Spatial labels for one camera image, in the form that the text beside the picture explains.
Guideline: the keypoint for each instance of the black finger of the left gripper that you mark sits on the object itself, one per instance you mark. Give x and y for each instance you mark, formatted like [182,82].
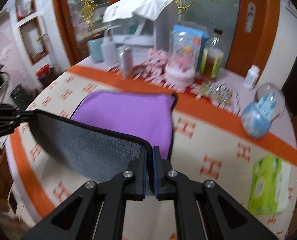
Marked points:
[11,117]

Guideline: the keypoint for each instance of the white pill bottle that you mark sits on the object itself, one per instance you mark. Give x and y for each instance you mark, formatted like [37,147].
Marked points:
[251,77]

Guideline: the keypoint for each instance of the purple microfibre towel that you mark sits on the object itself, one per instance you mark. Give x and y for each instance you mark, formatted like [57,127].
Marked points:
[143,115]

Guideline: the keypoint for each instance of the blue printed carton box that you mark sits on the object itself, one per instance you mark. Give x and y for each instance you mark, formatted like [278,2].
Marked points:
[188,40]

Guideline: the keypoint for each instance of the amber liquid glass bottle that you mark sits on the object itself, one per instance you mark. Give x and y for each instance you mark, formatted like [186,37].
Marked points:
[213,55]

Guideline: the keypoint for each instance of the white squeeze bottle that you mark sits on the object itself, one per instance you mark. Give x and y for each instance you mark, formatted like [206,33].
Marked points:
[108,48]

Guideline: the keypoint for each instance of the pink base glass dome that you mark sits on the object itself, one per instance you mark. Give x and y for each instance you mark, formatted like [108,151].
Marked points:
[179,71]

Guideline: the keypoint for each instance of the white covered appliance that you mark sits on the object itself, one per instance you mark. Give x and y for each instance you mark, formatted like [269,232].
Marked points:
[142,23]

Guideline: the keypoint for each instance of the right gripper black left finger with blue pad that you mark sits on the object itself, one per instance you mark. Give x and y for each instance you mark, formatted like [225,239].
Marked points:
[95,211]

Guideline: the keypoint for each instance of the orange patterned tablecloth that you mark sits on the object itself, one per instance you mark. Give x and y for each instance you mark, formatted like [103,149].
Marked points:
[209,142]

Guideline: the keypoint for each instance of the green tissue pack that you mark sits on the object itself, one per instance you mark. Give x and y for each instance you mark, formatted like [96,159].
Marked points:
[269,188]

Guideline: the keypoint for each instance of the blue castle snow globe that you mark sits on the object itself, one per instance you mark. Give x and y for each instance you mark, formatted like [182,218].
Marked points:
[258,116]

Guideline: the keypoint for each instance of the red lidded bucket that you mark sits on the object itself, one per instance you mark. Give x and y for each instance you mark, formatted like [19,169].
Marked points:
[45,75]

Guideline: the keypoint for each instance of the pink block pig figure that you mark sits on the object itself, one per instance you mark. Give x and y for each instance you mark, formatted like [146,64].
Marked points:
[154,66]

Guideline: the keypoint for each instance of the grey microfibre towel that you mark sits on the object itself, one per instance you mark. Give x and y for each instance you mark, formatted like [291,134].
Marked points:
[94,152]

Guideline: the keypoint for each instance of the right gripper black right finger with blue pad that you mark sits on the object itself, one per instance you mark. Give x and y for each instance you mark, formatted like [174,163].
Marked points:
[203,210]

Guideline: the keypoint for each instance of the foil pill blister pack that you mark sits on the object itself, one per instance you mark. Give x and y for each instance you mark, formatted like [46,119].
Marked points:
[215,92]

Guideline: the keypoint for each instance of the silver orange drink can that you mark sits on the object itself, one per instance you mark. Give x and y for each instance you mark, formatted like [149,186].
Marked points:
[125,58]

